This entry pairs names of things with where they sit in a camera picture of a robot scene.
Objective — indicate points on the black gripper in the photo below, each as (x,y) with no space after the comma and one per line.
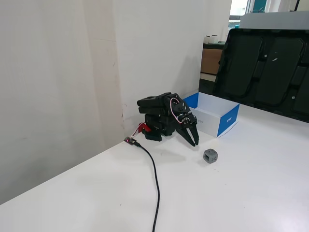
(188,125)

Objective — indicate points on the gray block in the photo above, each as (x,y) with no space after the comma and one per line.
(210,156)

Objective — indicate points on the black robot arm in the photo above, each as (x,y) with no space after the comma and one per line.
(154,102)

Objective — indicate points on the blue and white cardboard box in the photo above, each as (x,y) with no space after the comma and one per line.
(228,122)

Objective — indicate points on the brown cardboard box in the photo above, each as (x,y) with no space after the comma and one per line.
(211,61)

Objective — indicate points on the red clamp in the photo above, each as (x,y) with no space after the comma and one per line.
(143,127)

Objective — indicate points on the small controller board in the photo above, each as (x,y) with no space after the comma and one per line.
(130,141)

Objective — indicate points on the black plastic packaging tray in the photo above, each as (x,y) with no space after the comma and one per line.
(265,72)

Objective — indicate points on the white cup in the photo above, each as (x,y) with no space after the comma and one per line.
(207,39)
(214,39)

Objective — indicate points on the gray flat panel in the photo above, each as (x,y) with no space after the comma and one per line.
(272,20)

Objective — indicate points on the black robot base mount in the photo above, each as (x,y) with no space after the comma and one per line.
(159,125)

